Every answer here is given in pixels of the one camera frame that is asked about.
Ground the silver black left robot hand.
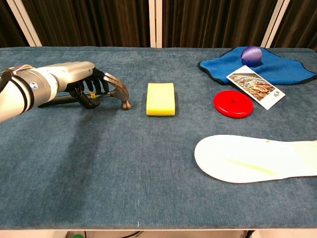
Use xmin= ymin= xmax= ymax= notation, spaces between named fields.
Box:
xmin=51 ymin=61 xmax=111 ymax=110

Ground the black handled tool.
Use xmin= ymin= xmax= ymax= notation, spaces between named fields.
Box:
xmin=37 ymin=72 xmax=133 ymax=111

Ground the yellow sponge green underside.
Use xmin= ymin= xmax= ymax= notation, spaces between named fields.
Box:
xmin=146 ymin=82 xmax=176 ymax=117

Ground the dark pleated curtain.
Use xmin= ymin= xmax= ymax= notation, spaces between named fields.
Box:
xmin=0 ymin=0 xmax=317 ymax=49

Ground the red round disc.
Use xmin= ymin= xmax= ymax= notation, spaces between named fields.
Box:
xmin=213 ymin=90 xmax=254 ymax=119

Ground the purple egg-shaped ball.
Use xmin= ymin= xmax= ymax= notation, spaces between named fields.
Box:
xmin=241 ymin=46 xmax=263 ymax=66

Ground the photo postcard white border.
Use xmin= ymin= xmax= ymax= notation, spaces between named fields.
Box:
xmin=226 ymin=65 xmax=286 ymax=111

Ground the white shoe insole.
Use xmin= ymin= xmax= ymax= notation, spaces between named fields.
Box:
xmin=194 ymin=134 xmax=317 ymax=184

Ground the blue cloth black trim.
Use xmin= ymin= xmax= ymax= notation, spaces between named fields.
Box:
xmin=197 ymin=46 xmax=317 ymax=86

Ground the white frame post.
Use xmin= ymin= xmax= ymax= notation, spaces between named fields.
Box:
xmin=260 ymin=0 xmax=291 ymax=49
xmin=9 ymin=0 xmax=43 ymax=47
xmin=148 ymin=0 xmax=163 ymax=48

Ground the black floor cable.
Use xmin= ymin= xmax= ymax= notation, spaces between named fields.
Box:
xmin=83 ymin=231 xmax=141 ymax=238

